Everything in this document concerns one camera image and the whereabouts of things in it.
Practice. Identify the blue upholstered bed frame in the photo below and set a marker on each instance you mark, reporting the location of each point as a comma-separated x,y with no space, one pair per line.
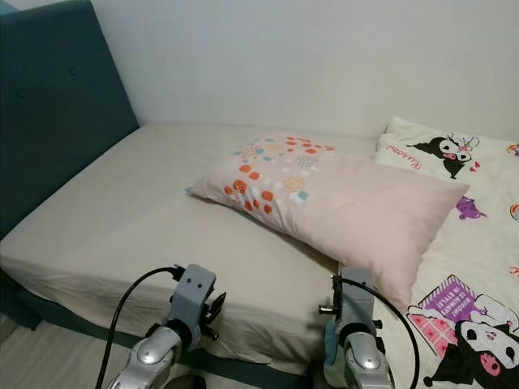
49,89

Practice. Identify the cream cartoon print blanket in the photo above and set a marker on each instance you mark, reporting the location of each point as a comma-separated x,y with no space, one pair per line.
478,243

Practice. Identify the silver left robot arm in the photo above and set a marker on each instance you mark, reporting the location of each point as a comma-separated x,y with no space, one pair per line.
154,361

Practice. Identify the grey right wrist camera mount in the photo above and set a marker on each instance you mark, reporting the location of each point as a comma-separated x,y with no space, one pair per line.
357,300

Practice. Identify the pink dotted pillow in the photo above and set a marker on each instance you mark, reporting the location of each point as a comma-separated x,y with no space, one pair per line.
357,211

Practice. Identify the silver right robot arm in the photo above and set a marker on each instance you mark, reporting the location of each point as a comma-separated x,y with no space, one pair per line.
365,365

